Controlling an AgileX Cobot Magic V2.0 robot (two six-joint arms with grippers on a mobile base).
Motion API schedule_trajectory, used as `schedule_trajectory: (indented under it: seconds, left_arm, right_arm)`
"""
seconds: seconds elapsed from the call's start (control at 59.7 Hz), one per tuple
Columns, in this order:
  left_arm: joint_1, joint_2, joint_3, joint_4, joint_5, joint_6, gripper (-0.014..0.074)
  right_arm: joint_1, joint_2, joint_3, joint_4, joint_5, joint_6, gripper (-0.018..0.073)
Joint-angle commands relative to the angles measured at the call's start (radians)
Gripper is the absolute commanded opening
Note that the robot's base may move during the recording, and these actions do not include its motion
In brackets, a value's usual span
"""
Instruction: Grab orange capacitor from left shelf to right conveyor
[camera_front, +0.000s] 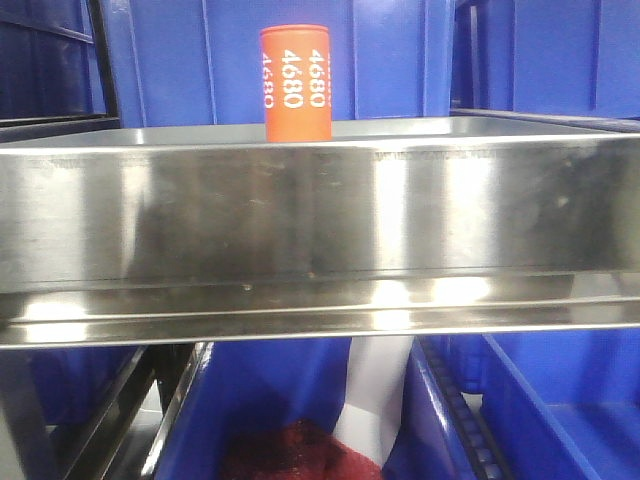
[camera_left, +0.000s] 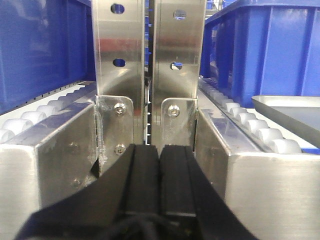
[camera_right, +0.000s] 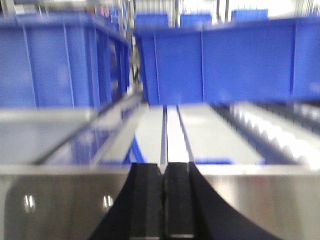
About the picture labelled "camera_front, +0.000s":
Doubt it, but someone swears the blue bin upper right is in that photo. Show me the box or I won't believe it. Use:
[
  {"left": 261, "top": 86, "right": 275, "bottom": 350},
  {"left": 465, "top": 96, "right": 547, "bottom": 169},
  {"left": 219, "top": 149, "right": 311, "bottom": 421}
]
[{"left": 452, "top": 1, "right": 639, "bottom": 119}]

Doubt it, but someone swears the stainless steel shelf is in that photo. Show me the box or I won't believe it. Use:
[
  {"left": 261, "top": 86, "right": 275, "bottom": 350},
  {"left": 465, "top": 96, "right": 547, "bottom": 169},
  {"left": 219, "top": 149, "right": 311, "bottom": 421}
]
[{"left": 1, "top": 114, "right": 639, "bottom": 349}]

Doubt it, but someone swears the blue bin lower middle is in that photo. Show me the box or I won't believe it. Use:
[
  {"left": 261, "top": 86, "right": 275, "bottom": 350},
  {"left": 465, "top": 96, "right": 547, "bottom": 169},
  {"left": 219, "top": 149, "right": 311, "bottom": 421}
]
[{"left": 156, "top": 338, "right": 352, "bottom": 479}]

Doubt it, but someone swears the blue bin lower right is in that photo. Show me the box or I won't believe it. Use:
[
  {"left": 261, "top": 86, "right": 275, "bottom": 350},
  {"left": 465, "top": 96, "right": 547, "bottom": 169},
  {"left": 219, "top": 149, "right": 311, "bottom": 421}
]
[{"left": 383, "top": 333, "right": 640, "bottom": 480}]

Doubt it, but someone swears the dark red mesh cloth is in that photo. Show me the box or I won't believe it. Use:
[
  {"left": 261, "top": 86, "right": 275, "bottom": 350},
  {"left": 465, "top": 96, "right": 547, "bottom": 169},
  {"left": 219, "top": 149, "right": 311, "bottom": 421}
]
[{"left": 218, "top": 419, "right": 383, "bottom": 480}]

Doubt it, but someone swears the blue bin behind capacitor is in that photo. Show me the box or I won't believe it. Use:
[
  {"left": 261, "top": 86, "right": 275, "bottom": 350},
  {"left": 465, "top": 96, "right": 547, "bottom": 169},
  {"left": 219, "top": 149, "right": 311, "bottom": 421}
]
[{"left": 102, "top": 1, "right": 454, "bottom": 128}]

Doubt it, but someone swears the orange capacitor marked 4680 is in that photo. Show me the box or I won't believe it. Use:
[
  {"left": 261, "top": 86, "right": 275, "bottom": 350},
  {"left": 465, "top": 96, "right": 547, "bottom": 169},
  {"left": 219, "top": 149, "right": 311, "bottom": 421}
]
[{"left": 260, "top": 24, "right": 332, "bottom": 143}]

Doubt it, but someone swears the black shelf frame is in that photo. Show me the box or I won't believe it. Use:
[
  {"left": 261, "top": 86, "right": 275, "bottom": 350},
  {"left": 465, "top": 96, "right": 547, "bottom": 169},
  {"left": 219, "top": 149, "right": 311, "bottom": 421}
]
[{"left": 1, "top": 1, "right": 121, "bottom": 143}]

